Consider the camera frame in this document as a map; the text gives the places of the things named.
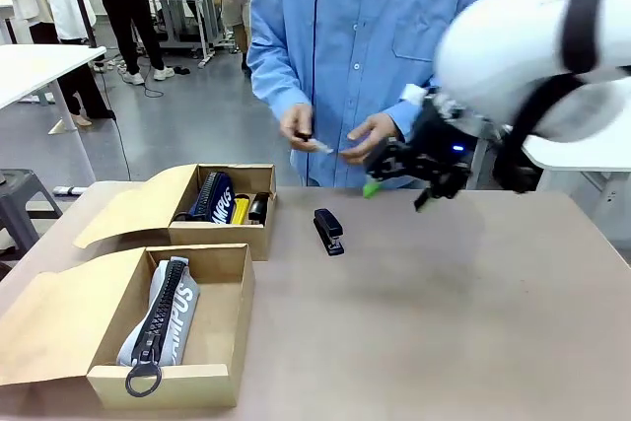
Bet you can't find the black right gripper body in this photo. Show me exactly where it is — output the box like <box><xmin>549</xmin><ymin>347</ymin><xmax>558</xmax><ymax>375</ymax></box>
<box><xmin>367</xmin><ymin>95</ymin><xmax>482</xmax><ymax>198</ymax></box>

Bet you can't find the white marker with black cap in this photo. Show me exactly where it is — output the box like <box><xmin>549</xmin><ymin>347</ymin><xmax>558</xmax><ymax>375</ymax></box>
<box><xmin>294</xmin><ymin>130</ymin><xmax>334</xmax><ymax>155</ymax></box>

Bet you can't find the cardboard box holding navy case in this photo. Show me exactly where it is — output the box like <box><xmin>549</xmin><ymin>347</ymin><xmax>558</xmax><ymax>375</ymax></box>
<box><xmin>72</xmin><ymin>163</ymin><xmax>278</xmax><ymax>262</ymax></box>

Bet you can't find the grey zipper pencil case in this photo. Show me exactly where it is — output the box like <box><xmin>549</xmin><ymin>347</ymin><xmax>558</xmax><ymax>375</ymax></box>
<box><xmin>115</xmin><ymin>256</ymin><xmax>201</xmax><ymax>398</ymax></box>

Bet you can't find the cardboard box holding grey case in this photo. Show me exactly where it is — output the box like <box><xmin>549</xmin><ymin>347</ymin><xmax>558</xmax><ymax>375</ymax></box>
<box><xmin>0</xmin><ymin>243</ymin><xmax>256</xmax><ymax>411</ymax></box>

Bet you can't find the person's right forearm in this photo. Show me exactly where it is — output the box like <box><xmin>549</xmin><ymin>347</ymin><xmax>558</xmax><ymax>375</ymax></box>
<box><xmin>245</xmin><ymin>40</ymin><xmax>315</xmax><ymax>114</ymax></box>

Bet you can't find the person's left forearm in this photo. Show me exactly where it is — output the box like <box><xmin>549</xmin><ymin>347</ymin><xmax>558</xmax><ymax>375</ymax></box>
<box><xmin>388</xmin><ymin>80</ymin><xmax>443</xmax><ymax>142</ymax></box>

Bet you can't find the person's left hand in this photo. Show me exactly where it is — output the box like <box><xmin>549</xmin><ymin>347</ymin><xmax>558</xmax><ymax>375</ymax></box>
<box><xmin>339</xmin><ymin>112</ymin><xmax>401</xmax><ymax>165</ymax></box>

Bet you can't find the person's right hand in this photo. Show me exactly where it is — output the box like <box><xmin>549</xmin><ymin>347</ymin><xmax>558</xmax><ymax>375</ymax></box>
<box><xmin>279</xmin><ymin>103</ymin><xmax>316</xmax><ymax>152</ymax></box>

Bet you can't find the black stapler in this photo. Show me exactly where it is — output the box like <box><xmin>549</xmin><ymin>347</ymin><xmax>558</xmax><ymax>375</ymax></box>
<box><xmin>313</xmin><ymin>208</ymin><xmax>346</xmax><ymax>257</ymax></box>

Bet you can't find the small black stationery item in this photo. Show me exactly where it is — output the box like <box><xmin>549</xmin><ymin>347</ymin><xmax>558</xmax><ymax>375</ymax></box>
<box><xmin>247</xmin><ymin>192</ymin><xmax>271</xmax><ymax>225</ymax></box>

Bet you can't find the yellow stationery item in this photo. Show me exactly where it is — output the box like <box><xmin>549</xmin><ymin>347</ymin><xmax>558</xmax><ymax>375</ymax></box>
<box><xmin>230</xmin><ymin>196</ymin><xmax>250</xmax><ymax>226</ymax></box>

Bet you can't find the white side table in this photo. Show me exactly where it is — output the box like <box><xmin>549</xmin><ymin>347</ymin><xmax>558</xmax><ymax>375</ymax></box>
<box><xmin>522</xmin><ymin>134</ymin><xmax>631</xmax><ymax>205</ymax></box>

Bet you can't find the person in blue shirt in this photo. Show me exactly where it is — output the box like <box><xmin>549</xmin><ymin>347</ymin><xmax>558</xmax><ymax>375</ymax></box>
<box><xmin>245</xmin><ymin>0</ymin><xmax>504</xmax><ymax>190</ymax></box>

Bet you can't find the navy zipper pencil case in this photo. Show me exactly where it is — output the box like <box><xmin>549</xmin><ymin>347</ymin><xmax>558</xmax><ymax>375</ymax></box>
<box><xmin>172</xmin><ymin>172</ymin><xmax>234</xmax><ymax>226</ymax></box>

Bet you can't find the grey metal stool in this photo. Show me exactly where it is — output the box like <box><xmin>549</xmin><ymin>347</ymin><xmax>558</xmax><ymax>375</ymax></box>
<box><xmin>0</xmin><ymin>169</ymin><xmax>64</xmax><ymax>257</ymax></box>

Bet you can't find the large white table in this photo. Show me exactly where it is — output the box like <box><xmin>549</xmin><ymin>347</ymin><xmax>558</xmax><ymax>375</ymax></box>
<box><xmin>0</xmin><ymin>44</ymin><xmax>107</xmax><ymax>196</ymax></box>

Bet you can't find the black cable hose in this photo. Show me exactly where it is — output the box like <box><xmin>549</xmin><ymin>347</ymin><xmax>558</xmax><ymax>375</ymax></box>
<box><xmin>492</xmin><ymin>73</ymin><xmax>593</xmax><ymax>195</ymax></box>

